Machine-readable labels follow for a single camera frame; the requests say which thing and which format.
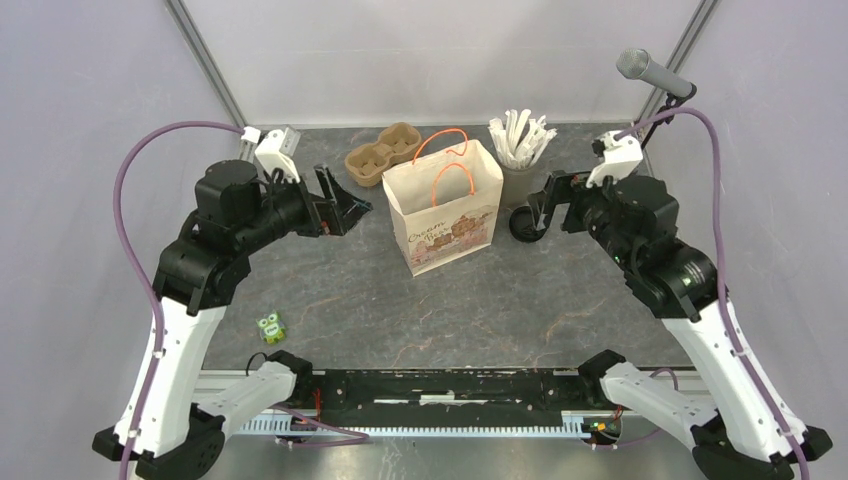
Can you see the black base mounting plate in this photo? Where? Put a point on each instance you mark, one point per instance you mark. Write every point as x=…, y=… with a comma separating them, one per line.
x=419, y=398

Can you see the white wrapped straws bundle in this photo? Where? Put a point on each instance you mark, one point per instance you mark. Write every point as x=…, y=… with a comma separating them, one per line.
x=520, y=139

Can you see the white toothed cable rail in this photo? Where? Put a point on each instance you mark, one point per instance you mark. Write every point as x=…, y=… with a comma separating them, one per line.
x=570, y=427

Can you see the small green toy box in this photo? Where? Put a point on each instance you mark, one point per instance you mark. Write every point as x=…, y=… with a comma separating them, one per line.
x=272, y=329

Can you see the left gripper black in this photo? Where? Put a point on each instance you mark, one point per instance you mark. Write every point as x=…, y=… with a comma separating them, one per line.
x=336, y=213

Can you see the brown paper bag orange handles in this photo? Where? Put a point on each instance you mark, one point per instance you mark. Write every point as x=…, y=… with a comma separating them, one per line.
x=444, y=205

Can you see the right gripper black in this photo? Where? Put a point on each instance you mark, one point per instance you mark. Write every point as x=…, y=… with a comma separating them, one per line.
x=578, y=194

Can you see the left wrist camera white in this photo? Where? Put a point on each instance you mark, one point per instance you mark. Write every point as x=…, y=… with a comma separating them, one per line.
x=273, y=150

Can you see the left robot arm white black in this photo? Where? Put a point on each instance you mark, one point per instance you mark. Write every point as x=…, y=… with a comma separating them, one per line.
x=165, y=432

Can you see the grey microphone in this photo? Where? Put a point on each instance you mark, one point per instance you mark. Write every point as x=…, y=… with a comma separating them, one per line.
x=637, y=64

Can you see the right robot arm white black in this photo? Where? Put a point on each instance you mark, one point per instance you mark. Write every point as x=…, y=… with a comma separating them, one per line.
x=744, y=431

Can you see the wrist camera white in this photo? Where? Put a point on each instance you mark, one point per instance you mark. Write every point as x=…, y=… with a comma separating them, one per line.
x=273, y=150
x=618, y=158

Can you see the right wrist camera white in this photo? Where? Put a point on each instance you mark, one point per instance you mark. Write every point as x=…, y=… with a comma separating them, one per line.
x=618, y=158

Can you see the grey straw holder cup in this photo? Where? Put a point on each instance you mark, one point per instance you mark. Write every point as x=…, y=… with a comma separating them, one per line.
x=517, y=184

